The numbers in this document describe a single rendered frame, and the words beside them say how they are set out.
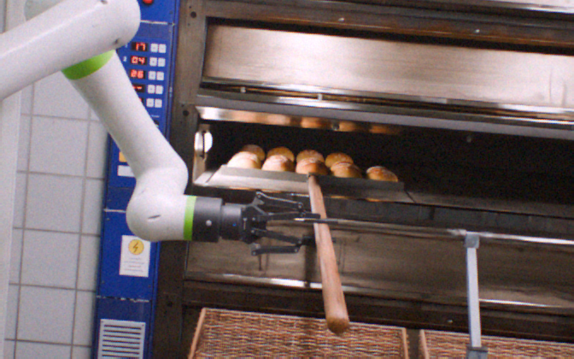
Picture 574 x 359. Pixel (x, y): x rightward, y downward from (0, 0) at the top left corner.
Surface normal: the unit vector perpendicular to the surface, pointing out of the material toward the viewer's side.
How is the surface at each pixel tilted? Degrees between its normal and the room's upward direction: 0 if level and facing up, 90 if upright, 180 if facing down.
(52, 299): 90
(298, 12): 90
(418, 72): 70
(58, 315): 90
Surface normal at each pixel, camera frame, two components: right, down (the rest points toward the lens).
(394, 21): -0.02, 0.09
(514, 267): 0.01, -0.25
